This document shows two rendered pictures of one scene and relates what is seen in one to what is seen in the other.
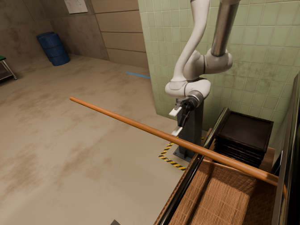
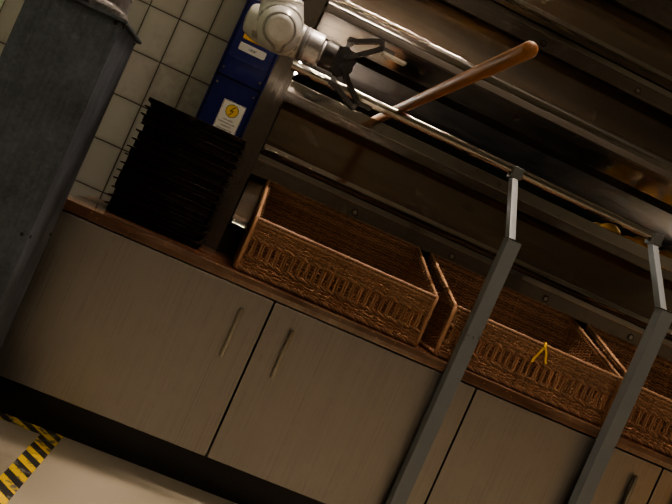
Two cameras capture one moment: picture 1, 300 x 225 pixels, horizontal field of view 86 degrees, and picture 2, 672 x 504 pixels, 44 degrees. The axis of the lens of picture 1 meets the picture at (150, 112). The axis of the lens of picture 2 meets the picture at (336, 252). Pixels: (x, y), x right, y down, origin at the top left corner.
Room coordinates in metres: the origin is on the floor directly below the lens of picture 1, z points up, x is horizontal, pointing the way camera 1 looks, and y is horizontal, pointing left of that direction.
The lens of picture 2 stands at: (2.24, 1.28, 0.75)
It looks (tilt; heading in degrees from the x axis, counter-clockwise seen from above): 0 degrees down; 218
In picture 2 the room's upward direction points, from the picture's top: 24 degrees clockwise
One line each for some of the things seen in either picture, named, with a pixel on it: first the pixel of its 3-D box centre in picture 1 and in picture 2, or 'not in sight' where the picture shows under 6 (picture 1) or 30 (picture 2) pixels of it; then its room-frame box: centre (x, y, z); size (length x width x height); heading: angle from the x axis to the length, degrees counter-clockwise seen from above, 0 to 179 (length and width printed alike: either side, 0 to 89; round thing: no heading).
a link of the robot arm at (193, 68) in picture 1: (191, 64); not in sight; (1.26, -0.42, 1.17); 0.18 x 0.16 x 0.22; 75
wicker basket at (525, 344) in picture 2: not in sight; (510, 333); (-0.12, 0.17, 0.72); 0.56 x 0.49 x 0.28; 137
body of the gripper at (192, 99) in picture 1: (188, 106); (337, 60); (0.68, -0.21, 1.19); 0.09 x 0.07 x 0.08; 137
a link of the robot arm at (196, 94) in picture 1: (193, 99); (311, 47); (0.74, -0.26, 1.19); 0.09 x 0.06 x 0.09; 47
